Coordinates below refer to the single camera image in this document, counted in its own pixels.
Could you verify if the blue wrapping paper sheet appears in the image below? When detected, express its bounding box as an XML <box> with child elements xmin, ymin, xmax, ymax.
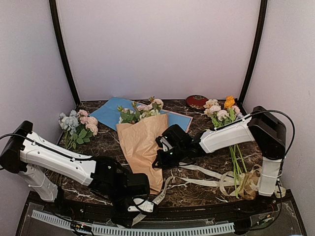
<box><xmin>90</xmin><ymin>97</ymin><xmax>193</xmax><ymax>132</ymax></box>

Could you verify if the red round embroidered cushion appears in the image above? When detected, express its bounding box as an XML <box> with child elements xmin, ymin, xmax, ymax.
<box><xmin>185</xmin><ymin>95</ymin><xmax>208</xmax><ymax>110</ymax></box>

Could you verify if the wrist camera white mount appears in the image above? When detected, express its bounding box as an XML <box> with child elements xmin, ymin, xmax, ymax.
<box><xmin>155</xmin><ymin>124</ymin><xmax>192</xmax><ymax>152</ymax></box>
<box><xmin>127</xmin><ymin>198</ymin><xmax>155</xmax><ymax>213</ymax></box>

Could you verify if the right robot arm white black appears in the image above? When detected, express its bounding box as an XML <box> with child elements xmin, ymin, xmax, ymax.
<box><xmin>152</xmin><ymin>106</ymin><xmax>292</xmax><ymax>213</ymax></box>

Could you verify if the white rose fake flower stem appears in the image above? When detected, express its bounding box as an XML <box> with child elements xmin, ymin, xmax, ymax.
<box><xmin>117</xmin><ymin>101</ymin><xmax>141</xmax><ymax>124</ymax></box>

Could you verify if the pink rose fake flower stem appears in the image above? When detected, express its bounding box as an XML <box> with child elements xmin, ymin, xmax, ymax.
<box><xmin>137</xmin><ymin>96</ymin><xmax>164</xmax><ymax>119</ymax></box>

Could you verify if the white slotted cable duct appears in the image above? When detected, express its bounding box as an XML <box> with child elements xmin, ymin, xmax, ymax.
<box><xmin>31</xmin><ymin>209</ymin><xmax>235</xmax><ymax>236</ymax></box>

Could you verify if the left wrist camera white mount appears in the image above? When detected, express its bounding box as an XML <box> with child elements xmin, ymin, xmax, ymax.
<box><xmin>127</xmin><ymin>198</ymin><xmax>155</xmax><ymax>213</ymax></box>

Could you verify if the black frame post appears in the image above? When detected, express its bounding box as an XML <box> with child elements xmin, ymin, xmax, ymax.
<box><xmin>238</xmin><ymin>0</ymin><xmax>268</xmax><ymax>106</ymax></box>
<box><xmin>49</xmin><ymin>0</ymin><xmax>81</xmax><ymax>106</ymax></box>

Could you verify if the brown twine ribbon bundle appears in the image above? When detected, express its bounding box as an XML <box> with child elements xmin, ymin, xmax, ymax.
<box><xmin>238</xmin><ymin>168</ymin><xmax>261</xmax><ymax>201</ymax></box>

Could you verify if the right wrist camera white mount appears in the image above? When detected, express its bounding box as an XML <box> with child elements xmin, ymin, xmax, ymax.
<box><xmin>155</xmin><ymin>124</ymin><xmax>192</xmax><ymax>152</ymax></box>

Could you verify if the pile of fake flowers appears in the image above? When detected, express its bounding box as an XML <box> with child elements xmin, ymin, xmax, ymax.
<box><xmin>203</xmin><ymin>96</ymin><xmax>247</xmax><ymax>199</ymax></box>
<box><xmin>46</xmin><ymin>109</ymin><xmax>99</xmax><ymax>185</ymax></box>

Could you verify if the beige pink wrapping paper sheet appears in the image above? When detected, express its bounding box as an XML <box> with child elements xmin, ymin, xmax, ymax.
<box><xmin>116</xmin><ymin>114</ymin><xmax>168</xmax><ymax>195</ymax></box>

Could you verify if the left black frame post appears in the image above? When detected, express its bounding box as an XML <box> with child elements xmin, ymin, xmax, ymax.
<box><xmin>49</xmin><ymin>0</ymin><xmax>81</xmax><ymax>106</ymax></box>

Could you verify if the right black frame post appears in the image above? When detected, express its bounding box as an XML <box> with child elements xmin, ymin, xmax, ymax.
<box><xmin>238</xmin><ymin>0</ymin><xmax>268</xmax><ymax>106</ymax></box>

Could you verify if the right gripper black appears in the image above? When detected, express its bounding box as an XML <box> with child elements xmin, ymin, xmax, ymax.
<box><xmin>153</xmin><ymin>144</ymin><xmax>187</xmax><ymax>169</ymax></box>

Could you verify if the white printed ribbon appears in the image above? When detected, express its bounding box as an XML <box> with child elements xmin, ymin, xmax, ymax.
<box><xmin>130</xmin><ymin>163</ymin><xmax>284</xmax><ymax>227</ymax></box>

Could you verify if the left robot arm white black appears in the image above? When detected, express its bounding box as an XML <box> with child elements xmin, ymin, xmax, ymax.
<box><xmin>0</xmin><ymin>120</ymin><xmax>158</xmax><ymax>228</ymax></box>

